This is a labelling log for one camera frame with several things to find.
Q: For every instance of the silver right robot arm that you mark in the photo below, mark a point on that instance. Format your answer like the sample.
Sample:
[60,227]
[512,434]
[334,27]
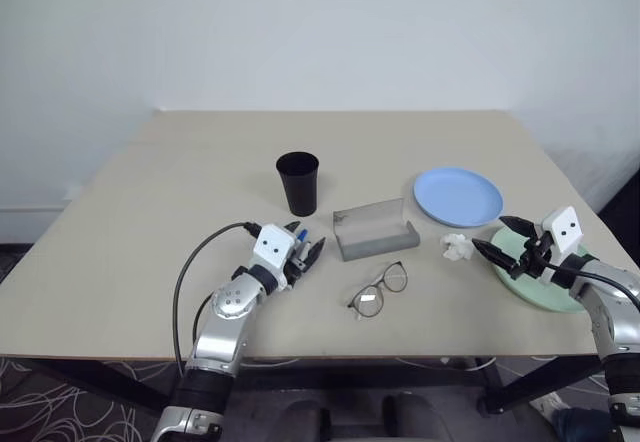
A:
[620,332]

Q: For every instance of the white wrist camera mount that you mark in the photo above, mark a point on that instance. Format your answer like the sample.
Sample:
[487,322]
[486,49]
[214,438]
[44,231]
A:
[565,227]
[274,248]

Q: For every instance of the green plate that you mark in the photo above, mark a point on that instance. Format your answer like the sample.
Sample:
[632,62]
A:
[537,297]

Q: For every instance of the blue denim trouser leg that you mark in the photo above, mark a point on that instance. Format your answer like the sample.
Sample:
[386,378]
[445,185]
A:
[582,419]

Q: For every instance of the white shoe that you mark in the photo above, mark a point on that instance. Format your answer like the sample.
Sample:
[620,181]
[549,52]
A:
[545,404]

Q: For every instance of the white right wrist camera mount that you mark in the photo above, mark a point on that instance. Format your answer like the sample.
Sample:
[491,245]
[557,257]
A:
[565,227]

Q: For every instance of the grey glasses case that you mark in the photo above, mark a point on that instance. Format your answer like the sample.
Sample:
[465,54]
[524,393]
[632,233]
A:
[375,242]

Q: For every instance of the black plastic cup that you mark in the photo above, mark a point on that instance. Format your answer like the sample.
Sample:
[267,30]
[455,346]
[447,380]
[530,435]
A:
[300,192]

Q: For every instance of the blue whiteboard marker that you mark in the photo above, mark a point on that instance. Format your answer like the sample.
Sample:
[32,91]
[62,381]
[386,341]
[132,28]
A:
[303,235]

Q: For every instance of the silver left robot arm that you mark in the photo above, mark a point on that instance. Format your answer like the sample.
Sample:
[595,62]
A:
[220,332]

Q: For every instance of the black metal table frame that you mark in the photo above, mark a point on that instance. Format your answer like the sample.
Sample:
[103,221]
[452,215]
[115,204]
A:
[492,387]

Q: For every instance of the dark furniture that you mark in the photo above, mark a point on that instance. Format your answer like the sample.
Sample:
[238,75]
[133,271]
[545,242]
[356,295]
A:
[625,197]

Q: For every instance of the thin-framed eyeglasses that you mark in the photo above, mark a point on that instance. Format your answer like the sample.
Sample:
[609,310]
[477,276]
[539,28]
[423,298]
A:
[369,302]

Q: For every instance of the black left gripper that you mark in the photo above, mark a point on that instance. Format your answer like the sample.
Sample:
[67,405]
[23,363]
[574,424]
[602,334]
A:
[299,262]

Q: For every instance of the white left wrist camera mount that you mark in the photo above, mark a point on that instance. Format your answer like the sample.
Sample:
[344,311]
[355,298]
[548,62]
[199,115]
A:
[274,248]

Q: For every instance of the white tissue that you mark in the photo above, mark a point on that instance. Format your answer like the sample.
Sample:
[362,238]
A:
[456,248]

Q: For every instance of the blue plate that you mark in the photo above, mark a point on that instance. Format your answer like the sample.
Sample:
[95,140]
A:
[457,194]

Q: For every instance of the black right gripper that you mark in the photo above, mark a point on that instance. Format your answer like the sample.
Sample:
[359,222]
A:
[532,257]

